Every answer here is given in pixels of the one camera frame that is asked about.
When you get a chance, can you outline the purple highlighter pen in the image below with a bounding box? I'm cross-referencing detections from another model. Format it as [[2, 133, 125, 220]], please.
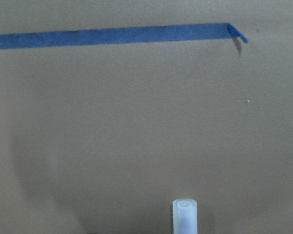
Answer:
[[172, 198, 198, 234]]

